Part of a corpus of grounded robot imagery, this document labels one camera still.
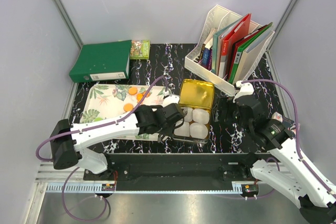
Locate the grey slotted cable duct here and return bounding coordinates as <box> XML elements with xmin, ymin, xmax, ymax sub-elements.
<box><xmin>35</xmin><ymin>162</ymin><xmax>244</xmax><ymax>194</ymax></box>

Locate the orange round cookie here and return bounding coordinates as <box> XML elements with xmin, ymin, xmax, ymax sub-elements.
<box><xmin>128</xmin><ymin>87</ymin><xmax>138</xmax><ymax>95</ymax></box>
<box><xmin>123</xmin><ymin>103</ymin><xmax>133</xmax><ymax>112</ymax></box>

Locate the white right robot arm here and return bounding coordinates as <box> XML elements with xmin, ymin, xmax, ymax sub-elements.
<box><xmin>218</xmin><ymin>95</ymin><xmax>335</xmax><ymax>223</ymax></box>

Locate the beige folder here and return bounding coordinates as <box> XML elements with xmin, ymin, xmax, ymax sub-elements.
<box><xmin>234</xmin><ymin>28</ymin><xmax>275</xmax><ymax>82</ymax></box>

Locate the gold cookie tin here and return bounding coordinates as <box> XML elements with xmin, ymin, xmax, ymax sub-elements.
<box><xmin>173</xmin><ymin>79</ymin><xmax>215</xmax><ymax>144</ymax></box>

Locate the green card box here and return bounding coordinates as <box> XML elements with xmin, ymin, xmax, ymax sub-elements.
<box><xmin>130</xmin><ymin>40</ymin><xmax>150</xmax><ymax>60</ymax></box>

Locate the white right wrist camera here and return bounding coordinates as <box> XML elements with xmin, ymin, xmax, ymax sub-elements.
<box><xmin>233</xmin><ymin>81</ymin><xmax>254</xmax><ymax>103</ymax></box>

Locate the teal folder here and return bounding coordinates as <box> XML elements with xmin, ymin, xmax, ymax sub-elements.
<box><xmin>211</xmin><ymin>19</ymin><xmax>240</xmax><ymax>74</ymax></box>

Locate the white file organizer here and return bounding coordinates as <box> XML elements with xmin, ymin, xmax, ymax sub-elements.
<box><xmin>184</xmin><ymin>4</ymin><xmax>276</xmax><ymax>97</ymax></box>

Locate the floral pink pouch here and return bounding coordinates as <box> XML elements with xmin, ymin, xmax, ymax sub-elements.
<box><xmin>271</xmin><ymin>112</ymin><xmax>296</xmax><ymax>137</ymax></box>

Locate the red folder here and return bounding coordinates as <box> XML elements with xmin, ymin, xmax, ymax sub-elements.
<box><xmin>218</xmin><ymin>13</ymin><xmax>251</xmax><ymax>79</ymax></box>

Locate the orange fish cookie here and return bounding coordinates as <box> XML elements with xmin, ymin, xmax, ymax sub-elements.
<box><xmin>136</xmin><ymin>93</ymin><xmax>143</xmax><ymax>102</ymax></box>

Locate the blue book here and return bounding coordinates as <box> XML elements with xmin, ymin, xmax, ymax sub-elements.
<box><xmin>201</xmin><ymin>48</ymin><xmax>212</xmax><ymax>70</ymax></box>

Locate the green folder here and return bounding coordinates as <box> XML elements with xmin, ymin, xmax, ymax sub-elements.
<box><xmin>227</xmin><ymin>22</ymin><xmax>273</xmax><ymax>84</ymax></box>

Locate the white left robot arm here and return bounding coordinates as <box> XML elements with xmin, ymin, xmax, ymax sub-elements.
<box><xmin>50</xmin><ymin>103</ymin><xmax>186</xmax><ymax>180</ymax></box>

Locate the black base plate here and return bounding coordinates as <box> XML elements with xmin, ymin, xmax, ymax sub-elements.
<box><xmin>83</xmin><ymin>153</ymin><xmax>269</xmax><ymax>193</ymax></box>

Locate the green ring binder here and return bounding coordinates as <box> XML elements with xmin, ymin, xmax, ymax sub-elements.
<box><xmin>69</xmin><ymin>40</ymin><xmax>131</xmax><ymax>83</ymax></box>

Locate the floral rectangular tray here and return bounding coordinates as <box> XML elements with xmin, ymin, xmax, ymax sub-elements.
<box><xmin>80</xmin><ymin>84</ymin><xmax>165</xmax><ymax>141</ymax></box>

